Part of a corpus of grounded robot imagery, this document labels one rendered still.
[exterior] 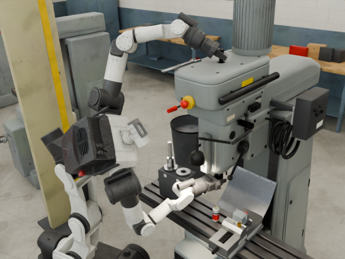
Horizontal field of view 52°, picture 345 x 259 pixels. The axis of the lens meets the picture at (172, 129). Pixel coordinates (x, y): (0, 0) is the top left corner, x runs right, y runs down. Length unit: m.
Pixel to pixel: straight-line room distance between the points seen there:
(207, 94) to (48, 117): 1.94
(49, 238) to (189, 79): 1.46
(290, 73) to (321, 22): 4.01
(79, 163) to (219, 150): 0.68
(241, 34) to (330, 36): 4.30
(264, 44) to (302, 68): 0.46
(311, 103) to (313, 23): 4.42
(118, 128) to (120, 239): 1.95
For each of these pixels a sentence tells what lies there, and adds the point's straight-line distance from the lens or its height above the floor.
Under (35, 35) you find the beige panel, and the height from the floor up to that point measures 1.83.
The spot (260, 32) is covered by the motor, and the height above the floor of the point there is 2.00.
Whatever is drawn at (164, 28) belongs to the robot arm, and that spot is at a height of 2.04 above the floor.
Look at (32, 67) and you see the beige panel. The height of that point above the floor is 1.60.
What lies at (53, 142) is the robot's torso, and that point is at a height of 1.52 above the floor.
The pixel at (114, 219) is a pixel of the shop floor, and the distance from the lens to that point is 3.70.
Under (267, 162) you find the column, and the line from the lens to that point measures 2.24.
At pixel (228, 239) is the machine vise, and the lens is 1.98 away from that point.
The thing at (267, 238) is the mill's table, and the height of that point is 0.93.
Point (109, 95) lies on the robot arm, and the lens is 1.72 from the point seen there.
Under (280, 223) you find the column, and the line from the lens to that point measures 2.47.
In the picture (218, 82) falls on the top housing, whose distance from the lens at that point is 1.51.
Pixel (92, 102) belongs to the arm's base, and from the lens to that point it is 1.72.
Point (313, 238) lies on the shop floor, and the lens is 3.58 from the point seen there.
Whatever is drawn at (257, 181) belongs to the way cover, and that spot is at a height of 1.05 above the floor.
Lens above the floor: 2.36
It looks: 27 degrees down
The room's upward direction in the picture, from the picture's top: 3 degrees counter-clockwise
